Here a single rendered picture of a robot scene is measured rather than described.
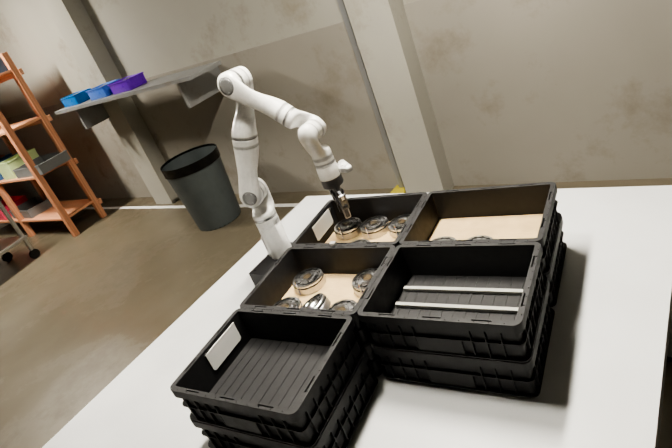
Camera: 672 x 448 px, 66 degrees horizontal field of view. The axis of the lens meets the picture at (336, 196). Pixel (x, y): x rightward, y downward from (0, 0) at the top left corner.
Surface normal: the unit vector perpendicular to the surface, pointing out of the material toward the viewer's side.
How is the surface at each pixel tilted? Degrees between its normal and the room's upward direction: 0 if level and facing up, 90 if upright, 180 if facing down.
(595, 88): 90
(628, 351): 0
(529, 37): 90
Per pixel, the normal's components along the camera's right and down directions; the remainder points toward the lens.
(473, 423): -0.33, -0.85
